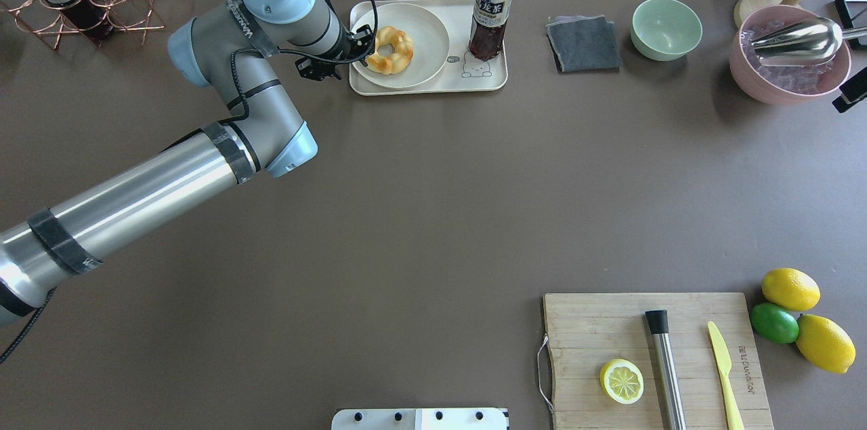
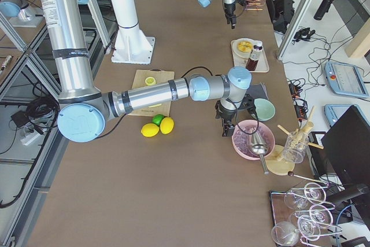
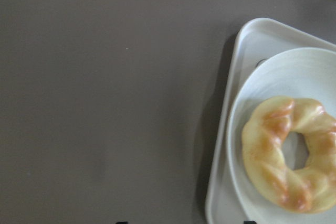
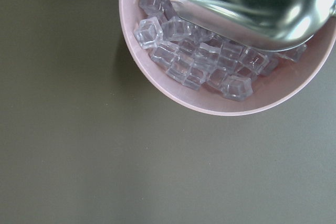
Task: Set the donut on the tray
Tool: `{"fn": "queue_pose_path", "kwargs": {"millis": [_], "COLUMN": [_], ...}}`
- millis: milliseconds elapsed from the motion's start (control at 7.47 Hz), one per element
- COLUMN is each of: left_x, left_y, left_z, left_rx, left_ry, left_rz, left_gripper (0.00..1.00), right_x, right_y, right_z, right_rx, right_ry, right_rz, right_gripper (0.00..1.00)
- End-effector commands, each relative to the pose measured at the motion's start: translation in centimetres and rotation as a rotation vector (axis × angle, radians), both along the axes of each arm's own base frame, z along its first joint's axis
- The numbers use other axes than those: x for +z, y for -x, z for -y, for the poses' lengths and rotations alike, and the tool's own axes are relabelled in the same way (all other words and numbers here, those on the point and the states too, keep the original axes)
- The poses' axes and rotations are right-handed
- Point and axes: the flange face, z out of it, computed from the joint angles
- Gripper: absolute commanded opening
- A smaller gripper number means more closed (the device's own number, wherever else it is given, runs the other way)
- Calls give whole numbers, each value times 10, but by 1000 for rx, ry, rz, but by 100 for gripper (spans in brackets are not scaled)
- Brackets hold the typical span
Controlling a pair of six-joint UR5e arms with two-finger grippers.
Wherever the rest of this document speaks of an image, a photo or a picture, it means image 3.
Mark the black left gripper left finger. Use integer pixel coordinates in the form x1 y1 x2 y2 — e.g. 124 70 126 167
115 221 128 224

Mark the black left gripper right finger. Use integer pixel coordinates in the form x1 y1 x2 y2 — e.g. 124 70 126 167
243 221 256 224

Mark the twisted glazed donut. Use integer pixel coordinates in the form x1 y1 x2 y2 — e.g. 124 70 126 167
242 96 335 213

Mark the white round plate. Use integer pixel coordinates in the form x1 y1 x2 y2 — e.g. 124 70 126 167
226 48 335 223

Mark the cream rabbit tray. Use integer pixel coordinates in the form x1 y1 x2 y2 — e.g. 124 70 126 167
205 18 335 223

